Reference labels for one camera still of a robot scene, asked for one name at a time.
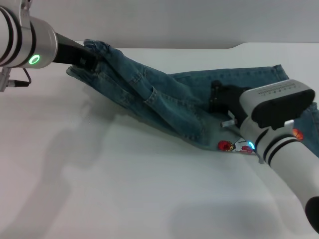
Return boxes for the silver left arm cable connector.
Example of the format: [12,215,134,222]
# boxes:
[0,67,31,93]

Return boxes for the silver arm cable connector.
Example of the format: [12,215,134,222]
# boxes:
[220,119,237,128]
[0,67,31,93]

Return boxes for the blue denim shorts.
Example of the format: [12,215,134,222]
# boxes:
[66,38,319,160]

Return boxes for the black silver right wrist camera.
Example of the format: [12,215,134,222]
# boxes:
[239,79,316,130]

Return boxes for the silver right arm cable connector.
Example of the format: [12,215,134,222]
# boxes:
[220,119,237,128]

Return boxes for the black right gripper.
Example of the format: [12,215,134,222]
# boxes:
[208,80,253,125]

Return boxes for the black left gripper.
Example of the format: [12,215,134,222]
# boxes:
[52,32,102,73]

